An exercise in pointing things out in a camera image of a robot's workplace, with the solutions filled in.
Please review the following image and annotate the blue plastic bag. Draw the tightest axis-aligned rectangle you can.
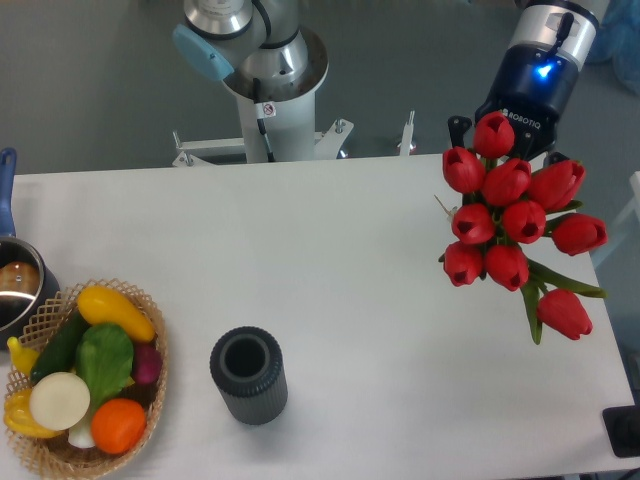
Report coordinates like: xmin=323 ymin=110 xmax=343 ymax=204
xmin=587 ymin=0 xmax=639 ymax=96

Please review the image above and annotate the dark grey ribbed vase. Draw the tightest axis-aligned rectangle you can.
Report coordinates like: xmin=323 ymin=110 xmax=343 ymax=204
xmin=209 ymin=326 xmax=288 ymax=425

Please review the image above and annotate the blue handled saucepan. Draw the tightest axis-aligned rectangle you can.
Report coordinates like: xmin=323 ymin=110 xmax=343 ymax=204
xmin=0 ymin=147 xmax=61 ymax=351

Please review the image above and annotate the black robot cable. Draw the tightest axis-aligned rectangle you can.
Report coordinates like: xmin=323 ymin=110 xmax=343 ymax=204
xmin=252 ymin=77 xmax=276 ymax=163

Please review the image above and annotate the orange fruit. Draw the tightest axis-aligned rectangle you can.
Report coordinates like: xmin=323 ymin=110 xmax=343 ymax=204
xmin=91 ymin=398 xmax=146 ymax=454

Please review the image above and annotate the purple red onion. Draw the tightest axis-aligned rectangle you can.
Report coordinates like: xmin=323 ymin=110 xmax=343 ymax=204
xmin=131 ymin=344 xmax=163 ymax=385

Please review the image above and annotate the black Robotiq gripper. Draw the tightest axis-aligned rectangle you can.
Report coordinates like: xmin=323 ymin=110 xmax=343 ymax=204
xmin=447 ymin=45 xmax=579 ymax=168

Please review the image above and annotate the red tulip bouquet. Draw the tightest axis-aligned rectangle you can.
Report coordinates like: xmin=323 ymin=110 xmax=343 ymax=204
xmin=439 ymin=112 xmax=608 ymax=343

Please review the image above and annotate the dark green cucumber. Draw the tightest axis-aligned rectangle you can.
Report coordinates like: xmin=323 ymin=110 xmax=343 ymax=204
xmin=30 ymin=311 xmax=90 ymax=384

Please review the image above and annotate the woven wicker basket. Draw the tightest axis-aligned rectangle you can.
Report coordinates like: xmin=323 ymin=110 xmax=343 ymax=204
xmin=2 ymin=279 xmax=169 ymax=479

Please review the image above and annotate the yellow squash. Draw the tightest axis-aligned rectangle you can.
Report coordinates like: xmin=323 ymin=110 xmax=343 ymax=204
xmin=76 ymin=285 xmax=156 ymax=343

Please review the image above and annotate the yellow bell pepper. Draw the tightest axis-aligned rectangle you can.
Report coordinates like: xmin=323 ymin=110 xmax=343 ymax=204
xmin=3 ymin=388 xmax=63 ymax=439

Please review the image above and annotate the white frame at right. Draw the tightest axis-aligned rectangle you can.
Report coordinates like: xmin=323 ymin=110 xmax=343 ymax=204
xmin=591 ymin=171 xmax=639 ymax=269

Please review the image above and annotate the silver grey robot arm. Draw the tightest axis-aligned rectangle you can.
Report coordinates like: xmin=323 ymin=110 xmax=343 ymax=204
xmin=172 ymin=1 xmax=607 ymax=163

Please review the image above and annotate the white round onion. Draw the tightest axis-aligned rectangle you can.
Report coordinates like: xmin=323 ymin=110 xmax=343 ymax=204
xmin=29 ymin=372 xmax=90 ymax=431

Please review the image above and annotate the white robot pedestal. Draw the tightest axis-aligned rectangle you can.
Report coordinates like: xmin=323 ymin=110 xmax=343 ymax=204
xmin=173 ymin=25 xmax=354 ymax=166

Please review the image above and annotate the green lettuce leaf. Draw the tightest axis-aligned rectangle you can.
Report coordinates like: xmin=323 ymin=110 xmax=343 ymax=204
xmin=75 ymin=323 xmax=134 ymax=415

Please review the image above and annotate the black device at edge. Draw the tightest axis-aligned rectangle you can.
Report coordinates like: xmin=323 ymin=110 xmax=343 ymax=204
xmin=602 ymin=405 xmax=639 ymax=458

